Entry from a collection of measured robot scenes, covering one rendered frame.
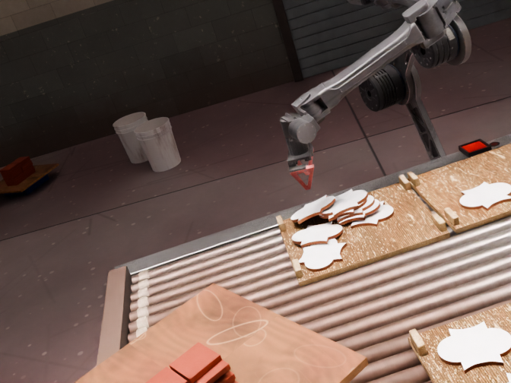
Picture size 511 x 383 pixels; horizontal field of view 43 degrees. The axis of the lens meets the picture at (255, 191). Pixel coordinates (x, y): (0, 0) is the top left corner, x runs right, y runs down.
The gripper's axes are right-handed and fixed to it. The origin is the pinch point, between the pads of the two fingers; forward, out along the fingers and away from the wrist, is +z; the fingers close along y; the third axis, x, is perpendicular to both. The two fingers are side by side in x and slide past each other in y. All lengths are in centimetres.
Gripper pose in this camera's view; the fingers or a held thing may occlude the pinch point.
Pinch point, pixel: (307, 179)
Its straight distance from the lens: 185.5
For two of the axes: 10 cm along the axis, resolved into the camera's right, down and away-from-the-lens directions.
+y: -0.7, 4.5, -8.9
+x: 9.6, -2.2, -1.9
